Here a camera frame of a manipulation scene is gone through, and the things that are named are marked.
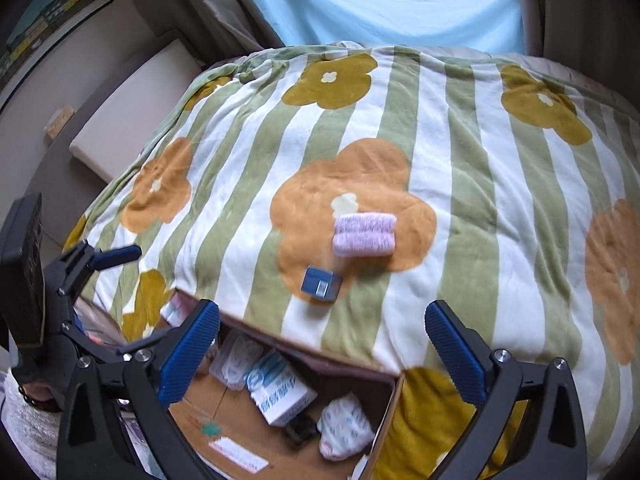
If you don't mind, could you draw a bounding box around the purple fuzzy towel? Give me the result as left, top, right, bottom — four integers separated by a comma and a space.
332, 212, 397, 257

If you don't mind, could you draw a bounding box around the light blue cloth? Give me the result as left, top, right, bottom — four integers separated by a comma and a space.
231, 0, 527, 55

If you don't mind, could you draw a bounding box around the small blue box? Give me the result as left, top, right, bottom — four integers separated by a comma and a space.
301, 265, 344, 305

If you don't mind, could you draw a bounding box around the cardboard box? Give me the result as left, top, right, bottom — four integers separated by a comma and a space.
75, 290, 407, 480

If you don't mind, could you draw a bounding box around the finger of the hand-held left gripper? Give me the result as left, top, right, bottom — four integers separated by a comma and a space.
42, 240, 143, 307
60, 320, 171, 367

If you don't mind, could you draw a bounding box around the small black jar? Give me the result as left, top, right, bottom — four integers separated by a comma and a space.
284, 414, 320, 446

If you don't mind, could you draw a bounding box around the floral striped blanket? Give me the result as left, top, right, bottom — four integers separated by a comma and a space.
62, 41, 640, 480

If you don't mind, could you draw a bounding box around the brown curtain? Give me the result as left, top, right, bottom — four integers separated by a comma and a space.
164, 0, 284, 59
511, 0, 640, 63

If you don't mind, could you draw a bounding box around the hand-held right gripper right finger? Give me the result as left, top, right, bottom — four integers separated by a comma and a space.
424, 300, 588, 480

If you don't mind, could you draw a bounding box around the white and blue carton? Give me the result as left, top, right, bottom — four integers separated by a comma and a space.
243, 349, 319, 427

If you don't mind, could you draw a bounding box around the white patterned packet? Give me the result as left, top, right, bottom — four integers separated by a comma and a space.
317, 392, 377, 461

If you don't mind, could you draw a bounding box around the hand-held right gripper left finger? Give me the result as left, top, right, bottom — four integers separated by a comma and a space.
56, 299, 221, 480

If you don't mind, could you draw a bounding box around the white headboard cushion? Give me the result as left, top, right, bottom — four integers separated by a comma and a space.
68, 38, 204, 184

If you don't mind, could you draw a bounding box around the small tan tag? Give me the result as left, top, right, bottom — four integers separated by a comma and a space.
43, 104, 76, 139

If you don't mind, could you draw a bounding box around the person's left forearm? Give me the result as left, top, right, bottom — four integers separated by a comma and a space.
0, 367, 65, 480

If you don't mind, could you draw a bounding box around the clear plastic bag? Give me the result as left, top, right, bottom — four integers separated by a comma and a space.
208, 330, 274, 391

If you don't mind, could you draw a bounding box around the framed wall poster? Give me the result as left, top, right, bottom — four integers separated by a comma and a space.
0, 0, 115, 107

